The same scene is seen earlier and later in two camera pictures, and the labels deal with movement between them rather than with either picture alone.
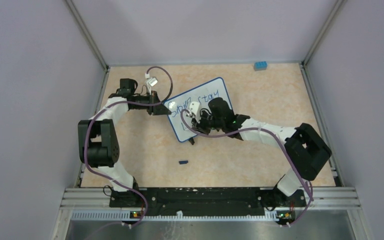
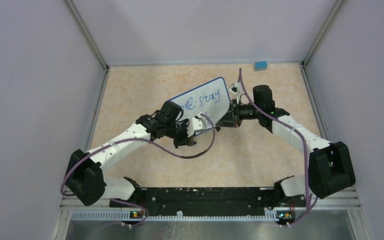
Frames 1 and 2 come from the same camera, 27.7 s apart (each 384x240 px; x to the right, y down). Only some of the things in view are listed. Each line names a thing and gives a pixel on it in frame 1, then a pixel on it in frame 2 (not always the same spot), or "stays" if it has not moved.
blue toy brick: [260, 65] stays
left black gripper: [159, 109] -> [185, 140]
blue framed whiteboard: [202, 94] stays
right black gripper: [200, 126] -> [232, 118]
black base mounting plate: [203, 200] stays
